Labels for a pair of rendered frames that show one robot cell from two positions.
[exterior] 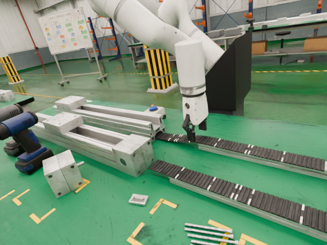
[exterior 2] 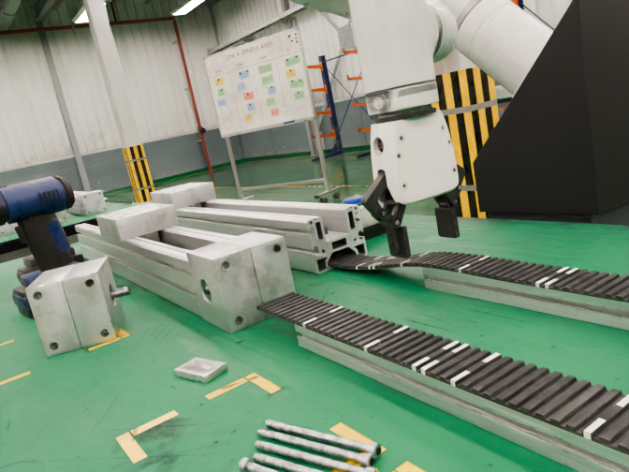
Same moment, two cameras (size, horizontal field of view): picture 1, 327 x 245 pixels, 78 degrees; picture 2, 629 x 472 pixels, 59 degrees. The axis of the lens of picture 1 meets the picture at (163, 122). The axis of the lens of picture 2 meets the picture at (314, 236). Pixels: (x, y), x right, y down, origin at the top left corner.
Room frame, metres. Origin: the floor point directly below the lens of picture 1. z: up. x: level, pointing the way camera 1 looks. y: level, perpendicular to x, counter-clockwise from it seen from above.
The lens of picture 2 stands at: (-0.05, -0.20, 1.02)
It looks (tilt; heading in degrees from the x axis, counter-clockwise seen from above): 12 degrees down; 18
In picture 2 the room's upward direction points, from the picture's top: 12 degrees counter-clockwise
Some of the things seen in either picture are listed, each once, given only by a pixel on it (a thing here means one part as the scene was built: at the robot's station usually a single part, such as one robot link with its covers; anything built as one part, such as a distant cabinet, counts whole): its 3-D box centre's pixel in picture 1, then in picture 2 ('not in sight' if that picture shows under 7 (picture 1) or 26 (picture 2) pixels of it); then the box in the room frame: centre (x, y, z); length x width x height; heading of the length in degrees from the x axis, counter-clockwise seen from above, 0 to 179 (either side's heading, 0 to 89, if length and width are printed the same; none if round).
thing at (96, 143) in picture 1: (67, 133); (144, 250); (0.88, 0.46, 0.82); 0.80 x 0.10 x 0.09; 49
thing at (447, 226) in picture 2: (203, 120); (451, 210); (0.68, -0.15, 0.86); 0.03 x 0.03 x 0.07; 49
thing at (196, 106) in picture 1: (194, 105); (410, 152); (0.64, -0.12, 0.95); 0.10 x 0.07 x 0.11; 139
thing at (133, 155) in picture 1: (136, 152); (250, 275); (0.60, 0.11, 0.83); 0.12 x 0.09 x 0.10; 139
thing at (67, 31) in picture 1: (72, 50); (267, 126); (6.36, 2.20, 0.97); 1.51 x 0.50 x 1.95; 70
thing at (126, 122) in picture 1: (99, 116); (229, 225); (1.02, 0.33, 0.82); 0.80 x 0.10 x 0.09; 49
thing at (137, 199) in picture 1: (138, 199); (200, 369); (0.42, 0.11, 0.78); 0.05 x 0.03 x 0.01; 67
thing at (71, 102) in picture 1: (71, 104); (183, 200); (1.19, 0.52, 0.87); 0.16 x 0.11 x 0.07; 49
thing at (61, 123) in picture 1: (63, 124); (138, 227); (0.88, 0.46, 0.87); 0.16 x 0.11 x 0.07; 49
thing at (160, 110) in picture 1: (153, 115); (354, 221); (0.93, 0.04, 0.81); 0.10 x 0.08 x 0.06; 139
